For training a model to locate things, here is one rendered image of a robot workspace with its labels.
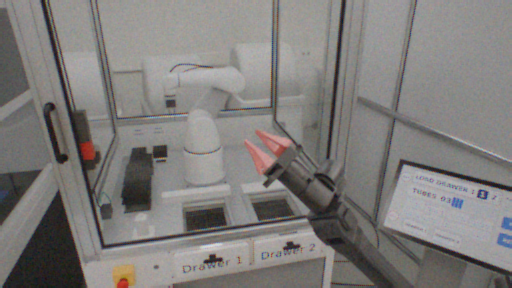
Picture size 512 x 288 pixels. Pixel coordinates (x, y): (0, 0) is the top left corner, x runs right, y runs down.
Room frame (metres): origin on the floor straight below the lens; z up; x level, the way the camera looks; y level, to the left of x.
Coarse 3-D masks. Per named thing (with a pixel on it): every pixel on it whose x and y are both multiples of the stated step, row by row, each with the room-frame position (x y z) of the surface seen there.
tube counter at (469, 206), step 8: (440, 200) 1.06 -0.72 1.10; (448, 200) 1.05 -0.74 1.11; (456, 200) 1.04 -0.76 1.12; (464, 200) 1.03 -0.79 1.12; (456, 208) 1.02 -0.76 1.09; (464, 208) 1.01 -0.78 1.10; (472, 208) 1.00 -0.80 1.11; (480, 208) 0.99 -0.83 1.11; (488, 208) 0.98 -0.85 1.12; (488, 216) 0.97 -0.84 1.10; (496, 216) 0.96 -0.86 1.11
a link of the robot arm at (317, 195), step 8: (312, 184) 0.56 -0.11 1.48; (320, 184) 0.56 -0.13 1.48; (328, 184) 0.59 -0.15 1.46; (304, 192) 0.55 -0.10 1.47; (312, 192) 0.55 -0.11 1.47; (320, 192) 0.55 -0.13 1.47; (328, 192) 0.55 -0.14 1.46; (304, 200) 0.55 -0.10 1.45; (312, 200) 0.54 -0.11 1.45; (320, 200) 0.54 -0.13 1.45; (328, 200) 0.54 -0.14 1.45; (312, 208) 0.54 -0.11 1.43; (320, 208) 0.53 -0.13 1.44
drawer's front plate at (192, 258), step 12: (192, 252) 0.97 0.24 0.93; (204, 252) 0.98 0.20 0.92; (216, 252) 0.99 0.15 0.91; (228, 252) 1.00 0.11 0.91; (240, 252) 1.01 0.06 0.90; (180, 264) 0.96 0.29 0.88; (192, 264) 0.97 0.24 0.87; (204, 264) 0.98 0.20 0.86; (216, 264) 0.99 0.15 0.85; (228, 264) 1.00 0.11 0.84; (240, 264) 1.01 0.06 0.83; (180, 276) 0.95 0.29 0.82
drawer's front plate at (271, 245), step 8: (304, 232) 1.09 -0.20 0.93; (312, 232) 1.09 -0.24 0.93; (264, 240) 1.04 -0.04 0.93; (272, 240) 1.04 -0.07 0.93; (280, 240) 1.05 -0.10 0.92; (288, 240) 1.06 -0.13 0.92; (296, 240) 1.07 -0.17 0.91; (304, 240) 1.08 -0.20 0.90; (312, 240) 1.08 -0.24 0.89; (320, 240) 1.09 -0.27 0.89; (256, 248) 1.03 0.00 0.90; (264, 248) 1.03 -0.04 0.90; (272, 248) 1.04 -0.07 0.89; (280, 248) 1.05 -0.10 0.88; (304, 248) 1.08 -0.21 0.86; (320, 248) 1.09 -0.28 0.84; (256, 256) 1.03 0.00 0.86; (264, 256) 1.03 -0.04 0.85; (272, 256) 1.04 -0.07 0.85; (280, 256) 1.05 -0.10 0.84; (288, 256) 1.06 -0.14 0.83; (296, 256) 1.07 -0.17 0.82
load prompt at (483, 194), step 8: (416, 176) 1.16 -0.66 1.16; (424, 176) 1.15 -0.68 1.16; (432, 176) 1.14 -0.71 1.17; (424, 184) 1.13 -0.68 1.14; (432, 184) 1.12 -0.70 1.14; (440, 184) 1.10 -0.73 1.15; (448, 184) 1.09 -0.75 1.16; (456, 184) 1.08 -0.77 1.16; (464, 184) 1.07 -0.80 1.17; (456, 192) 1.06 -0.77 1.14; (464, 192) 1.05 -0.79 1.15; (472, 192) 1.04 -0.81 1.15; (480, 192) 1.03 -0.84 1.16; (488, 192) 1.02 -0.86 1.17; (496, 192) 1.01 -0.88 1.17; (480, 200) 1.01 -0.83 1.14; (488, 200) 1.00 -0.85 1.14; (496, 200) 0.99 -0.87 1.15
